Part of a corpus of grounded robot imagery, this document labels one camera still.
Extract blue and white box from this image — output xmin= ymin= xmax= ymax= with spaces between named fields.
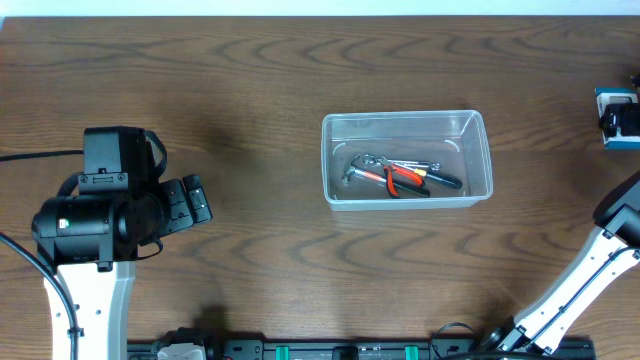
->
xmin=595 ymin=88 xmax=639 ymax=150

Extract small hammer with black grip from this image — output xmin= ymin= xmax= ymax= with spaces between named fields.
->
xmin=340 ymin=152 xmax=433 ymax=199

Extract black yellow screwdriver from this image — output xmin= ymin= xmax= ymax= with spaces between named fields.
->
xmin=392 ymin=160 xmax=463 ymax=190

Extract silver ratchet wrench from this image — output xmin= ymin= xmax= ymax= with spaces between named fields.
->
xmin=363 ymin=154 xmax=441 ymax=171

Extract red handled pliers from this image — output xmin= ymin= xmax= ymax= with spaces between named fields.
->
xmin=380 ymin=156 xmax=431 ymax=199

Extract clear plastic storage container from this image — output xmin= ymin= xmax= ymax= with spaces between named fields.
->
xmin=321 ymin=110 xmax=494 ymax=211

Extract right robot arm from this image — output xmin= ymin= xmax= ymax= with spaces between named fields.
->
xmin=478 ymin=174 xmax=639 ymax=356

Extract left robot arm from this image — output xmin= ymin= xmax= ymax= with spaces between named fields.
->
xmin=32 ymin=126 xmax=213 ymax=359

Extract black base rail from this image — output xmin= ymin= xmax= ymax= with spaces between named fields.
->
xmin=127 ymin=327 xmax=597 ymax=360

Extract left black cable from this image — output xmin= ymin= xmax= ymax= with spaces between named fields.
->
xmin=0 ymin=149 xmax=84 ymax=360

